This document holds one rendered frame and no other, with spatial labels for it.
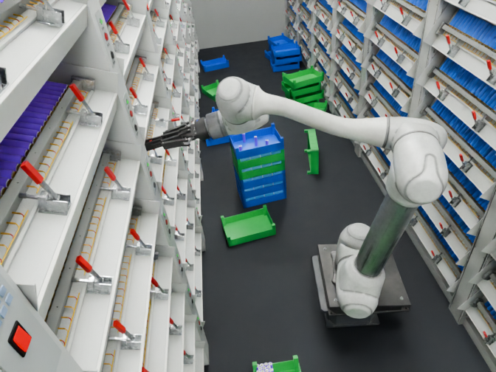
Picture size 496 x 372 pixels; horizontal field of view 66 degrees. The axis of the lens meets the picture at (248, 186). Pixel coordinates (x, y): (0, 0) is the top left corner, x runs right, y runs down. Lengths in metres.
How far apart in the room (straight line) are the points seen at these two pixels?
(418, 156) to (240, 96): 0.51
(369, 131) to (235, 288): 1.22
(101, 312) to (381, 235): 0.91
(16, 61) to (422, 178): 0.93
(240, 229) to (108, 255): 1.67
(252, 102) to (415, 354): 1.37
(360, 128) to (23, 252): 1.00
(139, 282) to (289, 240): 1.45
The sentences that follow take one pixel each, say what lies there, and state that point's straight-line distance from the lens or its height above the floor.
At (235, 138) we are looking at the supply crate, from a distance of 2.48.
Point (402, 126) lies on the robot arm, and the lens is 1.28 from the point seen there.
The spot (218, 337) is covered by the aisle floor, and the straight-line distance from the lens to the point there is 2.01.
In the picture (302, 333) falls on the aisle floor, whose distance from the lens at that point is 1.99.
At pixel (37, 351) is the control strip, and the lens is 0.53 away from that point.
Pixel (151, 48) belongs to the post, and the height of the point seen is 1.22.
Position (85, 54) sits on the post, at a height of 1.45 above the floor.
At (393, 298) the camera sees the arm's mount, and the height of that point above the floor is 0.26.
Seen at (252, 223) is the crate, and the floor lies 0.00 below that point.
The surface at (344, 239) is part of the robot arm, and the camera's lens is 1.66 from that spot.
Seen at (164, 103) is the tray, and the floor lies 0.98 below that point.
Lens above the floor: 1.72
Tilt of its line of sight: 39 degrees down
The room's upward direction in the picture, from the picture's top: 7 degrees counter-clockwise
